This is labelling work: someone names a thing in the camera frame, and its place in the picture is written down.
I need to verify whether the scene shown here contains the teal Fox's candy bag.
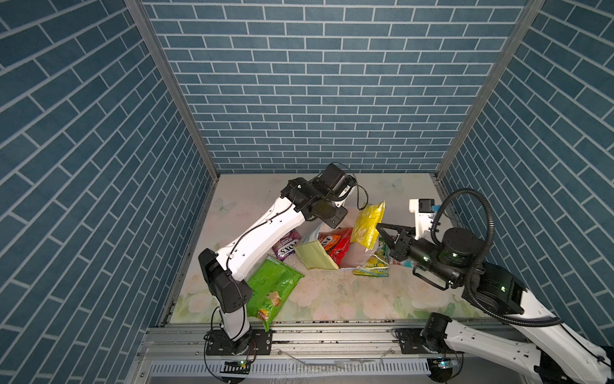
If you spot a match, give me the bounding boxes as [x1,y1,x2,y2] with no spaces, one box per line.
[390,259,415,268]

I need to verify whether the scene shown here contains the white green paper bag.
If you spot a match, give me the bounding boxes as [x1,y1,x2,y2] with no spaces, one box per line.
[295,207,380,270]

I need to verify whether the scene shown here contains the floral table mat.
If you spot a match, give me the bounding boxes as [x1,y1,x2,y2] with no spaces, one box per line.
[196,174,483,323]

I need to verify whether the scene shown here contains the orange yellow snack packet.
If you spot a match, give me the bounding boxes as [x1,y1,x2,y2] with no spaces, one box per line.
[318,231,343,252]

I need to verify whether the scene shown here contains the red snack packet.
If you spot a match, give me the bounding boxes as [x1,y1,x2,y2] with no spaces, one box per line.
[326,228,353,267]

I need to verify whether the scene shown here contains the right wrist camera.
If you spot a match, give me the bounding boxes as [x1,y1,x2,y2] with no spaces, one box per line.
[409,198,438,240]

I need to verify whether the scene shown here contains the right black corrugated cable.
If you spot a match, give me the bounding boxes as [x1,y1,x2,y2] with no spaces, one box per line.
[430,188,562,328]

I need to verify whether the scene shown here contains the bright green snack packet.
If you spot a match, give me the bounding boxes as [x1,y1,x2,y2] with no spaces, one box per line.
[246,258,305,331]

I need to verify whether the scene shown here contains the purple Fox's candy bag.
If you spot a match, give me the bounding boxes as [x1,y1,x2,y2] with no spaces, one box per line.
[272,230,302,262]

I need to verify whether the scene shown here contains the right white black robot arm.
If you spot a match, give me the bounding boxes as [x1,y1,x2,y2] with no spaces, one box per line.
[377,223,613,383]

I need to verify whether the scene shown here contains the aluminium mounting rail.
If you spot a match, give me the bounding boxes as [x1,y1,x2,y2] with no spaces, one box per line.
[125,321,548,384]

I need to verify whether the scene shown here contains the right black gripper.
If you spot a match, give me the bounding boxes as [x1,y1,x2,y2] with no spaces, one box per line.
[377,219,462,286]

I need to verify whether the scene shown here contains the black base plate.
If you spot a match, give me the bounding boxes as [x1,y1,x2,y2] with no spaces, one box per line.
[393,326,456,355]
[204,327,273,357]

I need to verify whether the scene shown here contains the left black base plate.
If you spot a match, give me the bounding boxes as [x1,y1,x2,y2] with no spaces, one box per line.
[204,327,273,357]

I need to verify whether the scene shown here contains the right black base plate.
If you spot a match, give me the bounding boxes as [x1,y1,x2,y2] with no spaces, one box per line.
[393,326,456,355]

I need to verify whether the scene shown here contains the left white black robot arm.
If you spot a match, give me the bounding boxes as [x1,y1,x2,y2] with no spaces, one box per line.
[198,163,358,342]

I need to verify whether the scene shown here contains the green yellow lemon candy bag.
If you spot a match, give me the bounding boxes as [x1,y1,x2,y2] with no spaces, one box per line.
[353,245,390,278]

